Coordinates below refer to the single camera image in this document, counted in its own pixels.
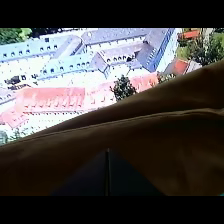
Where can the brown shirt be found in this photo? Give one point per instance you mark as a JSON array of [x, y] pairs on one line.
[[166, 133]]

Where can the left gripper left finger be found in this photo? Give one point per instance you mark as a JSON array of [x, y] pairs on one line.
[[90, 180]]

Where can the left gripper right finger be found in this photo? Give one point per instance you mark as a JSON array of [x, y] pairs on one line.
[[128, 181]]

